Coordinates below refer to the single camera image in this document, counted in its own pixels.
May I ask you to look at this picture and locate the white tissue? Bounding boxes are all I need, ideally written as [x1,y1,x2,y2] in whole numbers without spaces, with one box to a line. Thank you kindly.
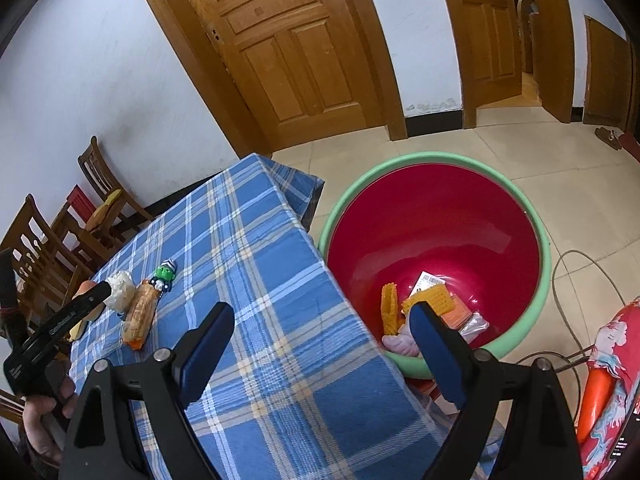
[103,271,137,315]

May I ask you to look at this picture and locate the green toy figure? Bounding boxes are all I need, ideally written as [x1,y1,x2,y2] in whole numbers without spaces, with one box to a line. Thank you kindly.
[149,259,177,294]

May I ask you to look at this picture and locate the orange card trash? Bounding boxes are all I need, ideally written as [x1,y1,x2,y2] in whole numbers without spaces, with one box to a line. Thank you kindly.
[442,294,473,330]

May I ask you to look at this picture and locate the person's left hand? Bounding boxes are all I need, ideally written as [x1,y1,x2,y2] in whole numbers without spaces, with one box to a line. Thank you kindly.
[23,376,78,466]

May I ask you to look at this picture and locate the orange plastic object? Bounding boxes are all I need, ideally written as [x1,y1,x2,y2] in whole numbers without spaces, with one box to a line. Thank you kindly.
[577,368,616,444]

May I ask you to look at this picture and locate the near wooden chair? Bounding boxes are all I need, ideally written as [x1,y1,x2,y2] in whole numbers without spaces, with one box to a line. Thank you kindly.
[1,194,93,325]

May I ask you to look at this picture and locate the wooden chair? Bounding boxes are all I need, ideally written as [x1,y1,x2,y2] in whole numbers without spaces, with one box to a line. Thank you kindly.
[78,136,154,244]
[1,194,93,325]

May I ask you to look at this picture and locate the red floral fabric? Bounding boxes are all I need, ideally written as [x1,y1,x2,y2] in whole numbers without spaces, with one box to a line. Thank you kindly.
[577,300,639,479]

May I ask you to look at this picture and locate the clear plastic wrapper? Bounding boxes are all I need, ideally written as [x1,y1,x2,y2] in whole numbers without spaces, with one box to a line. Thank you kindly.
[459,312,489,344]

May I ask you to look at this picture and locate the pink plastic bag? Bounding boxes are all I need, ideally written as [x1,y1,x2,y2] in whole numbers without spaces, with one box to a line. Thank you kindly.
[382,323,421,356]

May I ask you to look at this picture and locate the yellow waffle wrapper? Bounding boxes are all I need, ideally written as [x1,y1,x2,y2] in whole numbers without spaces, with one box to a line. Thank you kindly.
[401,284,454,316]

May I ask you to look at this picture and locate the yellow seat cushion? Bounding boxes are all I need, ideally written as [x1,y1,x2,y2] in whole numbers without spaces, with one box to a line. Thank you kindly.
[85,188,122,232]

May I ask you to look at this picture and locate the red chair back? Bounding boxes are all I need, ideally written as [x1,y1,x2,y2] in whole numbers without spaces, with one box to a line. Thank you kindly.
[66,185,96,223]

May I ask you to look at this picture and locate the white barcode box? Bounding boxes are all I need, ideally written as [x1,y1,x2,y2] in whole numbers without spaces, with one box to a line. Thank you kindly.
[410,271,446,296]

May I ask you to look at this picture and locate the yellow waffle stick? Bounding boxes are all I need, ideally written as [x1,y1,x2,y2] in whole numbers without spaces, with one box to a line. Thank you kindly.
[381,283,402,336]

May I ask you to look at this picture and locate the blue plaid tablecloth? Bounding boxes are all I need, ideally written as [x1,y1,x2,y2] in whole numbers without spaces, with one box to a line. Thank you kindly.
[102,155,451,479]

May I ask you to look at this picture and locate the far wooden chair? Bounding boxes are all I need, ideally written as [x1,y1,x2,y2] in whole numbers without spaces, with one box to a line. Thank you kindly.
[78,136,154,244]

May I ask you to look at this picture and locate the brown shoes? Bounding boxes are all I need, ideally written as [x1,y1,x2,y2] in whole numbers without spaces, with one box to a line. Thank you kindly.
[594,127,622,151]

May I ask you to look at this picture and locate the small wooden cabinet door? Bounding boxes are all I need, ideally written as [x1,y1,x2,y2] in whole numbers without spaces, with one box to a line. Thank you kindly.
[584,16,631,129]

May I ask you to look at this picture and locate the closed wooden door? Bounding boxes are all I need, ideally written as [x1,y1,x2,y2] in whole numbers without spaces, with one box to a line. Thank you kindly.
[146,0,407,155]

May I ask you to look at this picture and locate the open wooden door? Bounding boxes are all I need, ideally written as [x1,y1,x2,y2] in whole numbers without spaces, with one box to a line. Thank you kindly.
[446,0,575,128]

